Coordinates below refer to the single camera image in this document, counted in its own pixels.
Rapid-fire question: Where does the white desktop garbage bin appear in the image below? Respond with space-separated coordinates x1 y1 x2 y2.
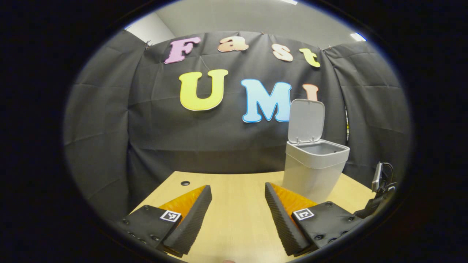
282 99 350 204

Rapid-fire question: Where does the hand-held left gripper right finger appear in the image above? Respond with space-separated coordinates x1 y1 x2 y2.
264 182 364 256

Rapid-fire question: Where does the black backdrop cloth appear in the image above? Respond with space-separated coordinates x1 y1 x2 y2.
63 30 413 220

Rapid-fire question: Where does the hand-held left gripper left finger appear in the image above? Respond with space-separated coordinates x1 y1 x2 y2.
121 184 212 256

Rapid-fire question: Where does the wooden desktop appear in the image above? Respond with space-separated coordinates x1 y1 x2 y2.
130 171 377 263

